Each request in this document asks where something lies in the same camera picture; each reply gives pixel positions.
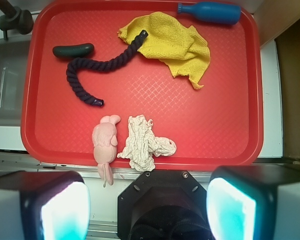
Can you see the dark green toy cucumber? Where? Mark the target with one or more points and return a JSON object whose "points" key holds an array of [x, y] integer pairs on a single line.
{"points": [[73, 51]]}

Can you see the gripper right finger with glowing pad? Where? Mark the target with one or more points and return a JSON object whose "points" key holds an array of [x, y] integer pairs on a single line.
{"points": [[254, 202]]}

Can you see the crumpled white paper towel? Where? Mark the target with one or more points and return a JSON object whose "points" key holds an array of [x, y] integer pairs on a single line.
{"points": [[141, 145]]}

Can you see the red plastic tray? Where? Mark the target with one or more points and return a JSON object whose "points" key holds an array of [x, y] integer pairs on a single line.
{"points": [[219, 124]]}

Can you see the blue plastic bottle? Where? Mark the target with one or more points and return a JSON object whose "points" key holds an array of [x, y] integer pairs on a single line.
{"points": [[212, 12]]}

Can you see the yellow woven cloth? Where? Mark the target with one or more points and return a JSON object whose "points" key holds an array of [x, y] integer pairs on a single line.
{"points": [[182, 49]]}

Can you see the pink plush toy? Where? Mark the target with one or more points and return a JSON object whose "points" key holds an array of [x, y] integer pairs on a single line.
{"points": [[105, 144]]}

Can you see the dark sink faucet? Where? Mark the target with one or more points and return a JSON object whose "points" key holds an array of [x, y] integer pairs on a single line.
{"points": [[14, 18]]}

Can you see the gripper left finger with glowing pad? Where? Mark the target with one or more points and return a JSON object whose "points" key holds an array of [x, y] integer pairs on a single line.
{"points": [[47, 205]]}

